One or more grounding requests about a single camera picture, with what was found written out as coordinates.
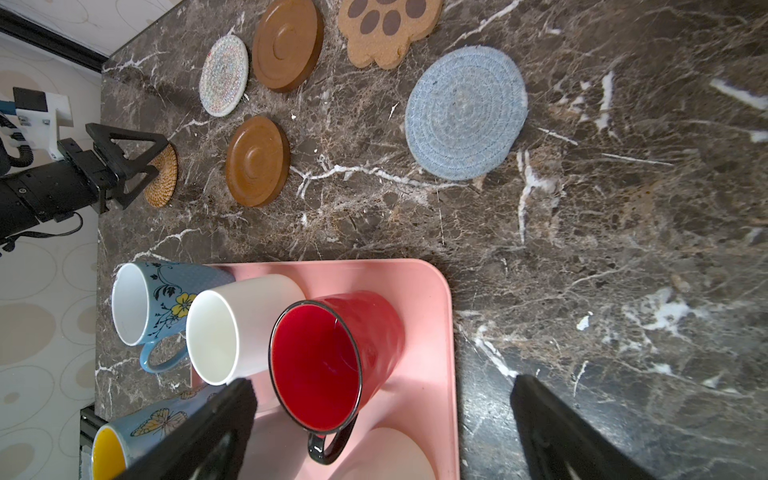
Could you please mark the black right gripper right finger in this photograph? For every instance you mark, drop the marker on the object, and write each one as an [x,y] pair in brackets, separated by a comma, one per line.
[558,444]

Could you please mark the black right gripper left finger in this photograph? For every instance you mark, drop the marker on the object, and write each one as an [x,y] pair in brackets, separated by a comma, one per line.
[209,445]

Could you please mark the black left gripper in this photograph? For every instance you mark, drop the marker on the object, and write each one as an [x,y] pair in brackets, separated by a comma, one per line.
[93,183]

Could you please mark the red mug black handle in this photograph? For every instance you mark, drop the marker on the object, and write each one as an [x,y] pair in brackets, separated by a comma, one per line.
[327,357]

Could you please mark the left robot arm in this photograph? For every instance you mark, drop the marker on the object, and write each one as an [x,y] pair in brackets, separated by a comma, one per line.
[117,168]

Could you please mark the woven rattan round coaster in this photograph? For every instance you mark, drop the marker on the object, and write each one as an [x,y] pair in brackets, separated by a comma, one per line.
[160,190]

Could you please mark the white multicolour stitched coaster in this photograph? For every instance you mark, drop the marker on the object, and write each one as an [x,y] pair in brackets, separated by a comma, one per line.
[224,76]

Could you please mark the brown wooden coaster near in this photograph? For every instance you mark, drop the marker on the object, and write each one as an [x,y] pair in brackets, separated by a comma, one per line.
[258,161]

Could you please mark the brown wooden coaster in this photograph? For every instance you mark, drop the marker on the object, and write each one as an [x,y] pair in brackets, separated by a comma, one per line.
[258,161]
[287,44]

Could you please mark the brown wooden coaster far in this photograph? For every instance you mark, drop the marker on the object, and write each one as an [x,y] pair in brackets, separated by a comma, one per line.
[287,44]

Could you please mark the cork paw print coaster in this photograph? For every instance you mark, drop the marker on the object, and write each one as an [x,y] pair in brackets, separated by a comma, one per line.
[381,31]

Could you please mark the blue woven round coaster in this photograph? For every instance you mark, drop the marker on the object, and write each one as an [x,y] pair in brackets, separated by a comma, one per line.
[465,113]

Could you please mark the blue butterfly mug yellow inside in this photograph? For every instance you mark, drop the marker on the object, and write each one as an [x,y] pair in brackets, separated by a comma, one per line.
[121,442]

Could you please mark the white mug back row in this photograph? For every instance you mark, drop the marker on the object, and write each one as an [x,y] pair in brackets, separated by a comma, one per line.
[229,327]

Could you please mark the white mug row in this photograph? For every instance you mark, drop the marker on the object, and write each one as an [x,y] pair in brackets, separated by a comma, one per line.
[229,327]
[385,453]

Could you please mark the blue floral mug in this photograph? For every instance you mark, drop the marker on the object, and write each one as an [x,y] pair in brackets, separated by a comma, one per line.
[151,300]

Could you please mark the pink plastic tray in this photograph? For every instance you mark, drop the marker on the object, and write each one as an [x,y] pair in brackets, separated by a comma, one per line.
[419,399]

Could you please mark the white mug front row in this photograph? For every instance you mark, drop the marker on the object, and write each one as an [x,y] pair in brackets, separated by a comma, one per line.
[385,453]

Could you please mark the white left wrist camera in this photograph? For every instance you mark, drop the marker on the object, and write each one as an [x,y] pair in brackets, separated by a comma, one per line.
[40,115]

